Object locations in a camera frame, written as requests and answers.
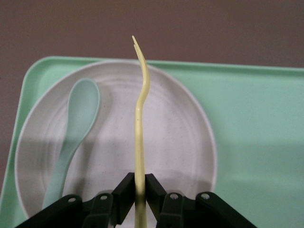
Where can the mint green tray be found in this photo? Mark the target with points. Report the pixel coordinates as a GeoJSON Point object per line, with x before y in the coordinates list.
{"type": "Point", "coordinates": [251, 123]}

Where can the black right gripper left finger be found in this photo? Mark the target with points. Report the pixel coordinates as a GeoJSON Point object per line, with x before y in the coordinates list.
{"type": "Point", "coordinates": [122, 194]}

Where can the mint green plastic spoon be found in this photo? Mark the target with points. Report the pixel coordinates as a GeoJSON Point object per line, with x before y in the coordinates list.
{"type": "Point", "coordinates": [76, 118]}

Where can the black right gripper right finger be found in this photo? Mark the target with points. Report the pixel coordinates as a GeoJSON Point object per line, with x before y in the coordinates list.
{"type": "Point", "coordinates": [155, 192]}

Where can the pale yellow plastic fork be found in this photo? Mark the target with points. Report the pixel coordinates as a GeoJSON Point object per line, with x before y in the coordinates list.
{"type": "Point", "coordinates": [139, 133]}

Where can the white speckled round plate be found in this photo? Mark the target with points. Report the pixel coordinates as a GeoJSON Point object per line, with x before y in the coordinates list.
{"type": "Point", "coordinates": [171, 133]}

